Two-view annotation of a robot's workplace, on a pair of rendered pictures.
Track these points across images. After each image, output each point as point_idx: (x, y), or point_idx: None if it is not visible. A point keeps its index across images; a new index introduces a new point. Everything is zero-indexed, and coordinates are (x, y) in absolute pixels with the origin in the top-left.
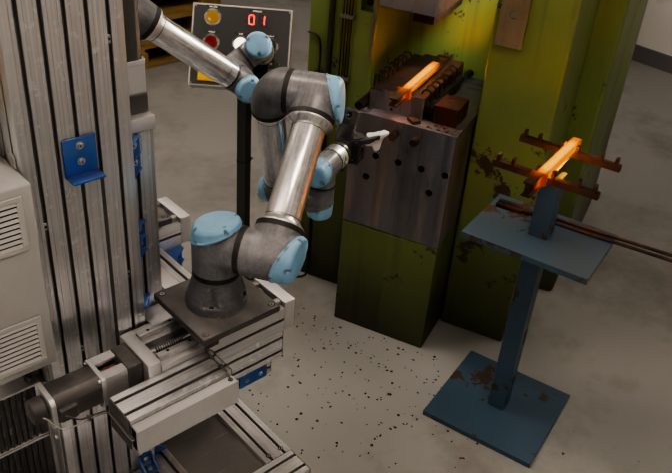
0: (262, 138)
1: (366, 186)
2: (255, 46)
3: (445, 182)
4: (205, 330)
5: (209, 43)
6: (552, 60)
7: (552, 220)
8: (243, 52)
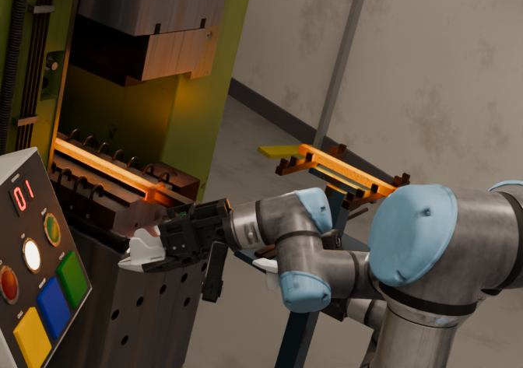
0: (465, 320)
1: (123, 354)
2: (328, 214)
3: (203, 275)
4: None
5: (10, 289)
6: (224, 74)
7: None
8: (318, 234)
